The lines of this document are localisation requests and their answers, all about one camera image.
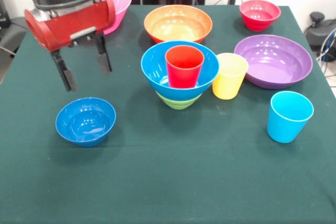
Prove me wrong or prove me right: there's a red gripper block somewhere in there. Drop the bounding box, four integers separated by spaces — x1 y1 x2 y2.
24 0 116 93

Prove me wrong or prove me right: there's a large light blue bowl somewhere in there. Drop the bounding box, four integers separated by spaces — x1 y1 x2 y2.
140 40 220 101

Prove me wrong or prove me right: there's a red cup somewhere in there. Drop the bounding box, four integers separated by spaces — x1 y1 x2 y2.
165 45 205 89

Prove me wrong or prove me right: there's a small dark blue bowl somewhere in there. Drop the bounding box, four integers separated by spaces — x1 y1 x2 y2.
55 97 117 147

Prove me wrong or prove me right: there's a large pink bowl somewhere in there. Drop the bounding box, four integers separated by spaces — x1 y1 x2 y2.
96 0 133 36

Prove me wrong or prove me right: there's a green bowl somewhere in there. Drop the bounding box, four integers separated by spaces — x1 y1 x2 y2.
155 90 203 110

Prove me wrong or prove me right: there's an orange bowl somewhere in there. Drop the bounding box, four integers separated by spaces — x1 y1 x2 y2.
143 4 213 44

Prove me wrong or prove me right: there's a dark green tablecloth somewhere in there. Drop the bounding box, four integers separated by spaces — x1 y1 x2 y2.
0 3 336 224

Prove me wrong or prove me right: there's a yellow cup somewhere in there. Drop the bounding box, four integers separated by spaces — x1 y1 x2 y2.
212 52 249 100

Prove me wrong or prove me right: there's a small crimson bowl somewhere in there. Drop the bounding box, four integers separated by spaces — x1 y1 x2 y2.
239 0 281 32

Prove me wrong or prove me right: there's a purple bowl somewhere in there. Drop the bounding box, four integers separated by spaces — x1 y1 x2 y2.
234 34 313 90

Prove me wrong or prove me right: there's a light blue cup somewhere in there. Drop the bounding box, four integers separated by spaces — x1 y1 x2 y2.
267 91 314 144

